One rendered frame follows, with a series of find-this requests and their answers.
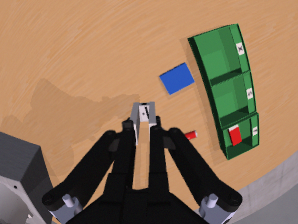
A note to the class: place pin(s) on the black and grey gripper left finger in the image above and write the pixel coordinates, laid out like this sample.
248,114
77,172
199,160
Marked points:
84,179

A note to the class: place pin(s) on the green three-compartment bin rack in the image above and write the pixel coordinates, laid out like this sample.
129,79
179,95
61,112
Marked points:
218,55

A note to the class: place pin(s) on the red aa battery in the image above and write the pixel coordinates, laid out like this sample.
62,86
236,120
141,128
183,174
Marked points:
191,134

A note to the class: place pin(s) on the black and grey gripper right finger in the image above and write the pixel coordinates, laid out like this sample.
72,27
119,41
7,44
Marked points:
219,201

